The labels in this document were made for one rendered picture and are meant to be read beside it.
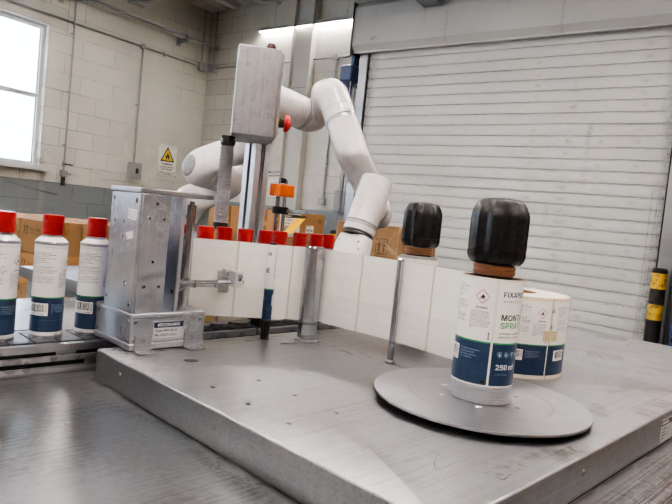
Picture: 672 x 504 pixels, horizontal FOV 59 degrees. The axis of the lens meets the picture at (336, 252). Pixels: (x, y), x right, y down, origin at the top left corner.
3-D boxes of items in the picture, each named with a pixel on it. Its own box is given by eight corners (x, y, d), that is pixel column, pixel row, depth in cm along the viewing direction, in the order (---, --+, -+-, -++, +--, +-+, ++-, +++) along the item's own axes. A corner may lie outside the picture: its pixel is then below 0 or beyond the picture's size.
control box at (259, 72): (230, 132, 128) (238, 42, 127) (229, 141, 145) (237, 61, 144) (277, 138, 130) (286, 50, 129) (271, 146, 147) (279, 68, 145)
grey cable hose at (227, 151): (217, 229, 133) (226, 134, 132) (208, 228, 135) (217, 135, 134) (230, 230, 136) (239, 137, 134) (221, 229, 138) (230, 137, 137)
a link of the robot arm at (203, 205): (167, 191, 209) (204, 143, 198) (210, 202, 223) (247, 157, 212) (176, 216, 203) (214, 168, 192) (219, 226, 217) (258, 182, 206)
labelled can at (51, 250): (34, 340, 97) (43, 214, 96) (23, 333, 101) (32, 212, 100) (66, 338, 101) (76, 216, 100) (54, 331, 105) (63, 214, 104)
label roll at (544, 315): (585, 378, 111) (594, 300, 110) (499, 380, 102) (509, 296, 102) (511, 351, 129) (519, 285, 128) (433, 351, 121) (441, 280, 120)
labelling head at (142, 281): (128, 351, 95) (141, 189, 94) (93, 334, 104) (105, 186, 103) (203, 344, 105) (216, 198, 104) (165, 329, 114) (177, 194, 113)
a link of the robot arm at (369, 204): (353, 227, 160) (341, 214, 152) (369, 183, 163) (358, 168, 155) (381, 234, 157) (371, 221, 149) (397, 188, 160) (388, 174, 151)
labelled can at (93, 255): (80, 337, 103) (89, 217, 102) (68, 330, 106) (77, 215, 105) (109, 334, 106) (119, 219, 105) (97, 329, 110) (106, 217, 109)
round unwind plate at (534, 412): (526, 465, 66) (528, 454, 65) (330, 389, 87) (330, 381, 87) (625, 418, 87) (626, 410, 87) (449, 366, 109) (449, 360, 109)
